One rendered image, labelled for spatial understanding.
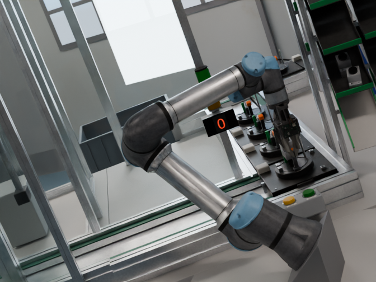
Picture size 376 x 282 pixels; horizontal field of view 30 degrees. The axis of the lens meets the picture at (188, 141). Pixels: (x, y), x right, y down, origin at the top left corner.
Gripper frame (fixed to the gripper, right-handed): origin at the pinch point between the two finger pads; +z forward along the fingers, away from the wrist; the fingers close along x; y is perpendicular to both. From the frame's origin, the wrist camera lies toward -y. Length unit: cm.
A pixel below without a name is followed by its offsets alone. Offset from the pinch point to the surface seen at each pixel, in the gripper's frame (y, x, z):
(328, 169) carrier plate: 1.9, 9.6, 9.6
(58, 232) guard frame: 13, -82, -8
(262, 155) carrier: -32.3, -6.8, 9.1
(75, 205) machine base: -87, -91, 20
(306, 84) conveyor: -125, 38, 17
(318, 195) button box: 16.2, 0.7, 10.7
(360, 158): -21.2, 27.3, 20.5
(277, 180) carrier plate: -4.9, -7.8, 9.6
